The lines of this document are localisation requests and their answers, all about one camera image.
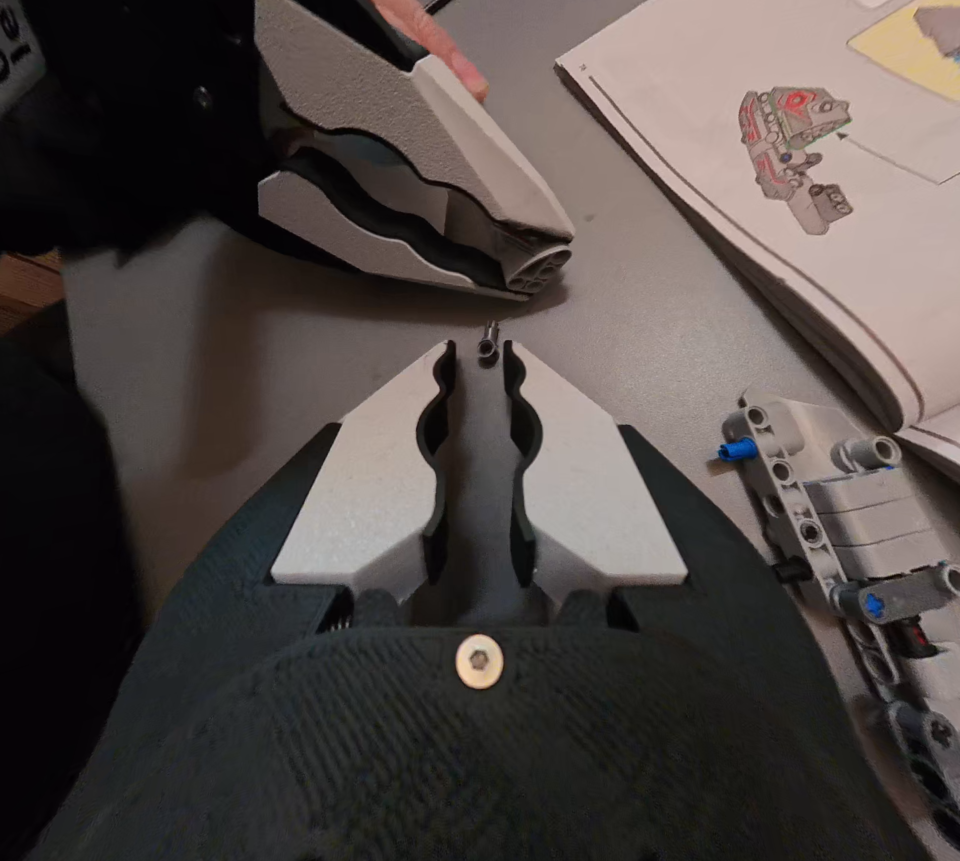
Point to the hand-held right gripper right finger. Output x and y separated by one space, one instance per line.
592 501

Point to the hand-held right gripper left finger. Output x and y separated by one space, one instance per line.
360 501

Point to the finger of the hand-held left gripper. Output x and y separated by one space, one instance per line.
352 231
412 126

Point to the small dark grey pin connector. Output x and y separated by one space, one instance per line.
489 345

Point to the grey panel with red print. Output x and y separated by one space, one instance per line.
540 268

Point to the grey desk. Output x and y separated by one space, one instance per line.
660 321

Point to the person's left hand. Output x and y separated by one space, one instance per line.
405 6

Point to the grey toy brick assembly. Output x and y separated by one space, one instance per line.
847 508

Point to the open instruction booklet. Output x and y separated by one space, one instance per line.
750 51

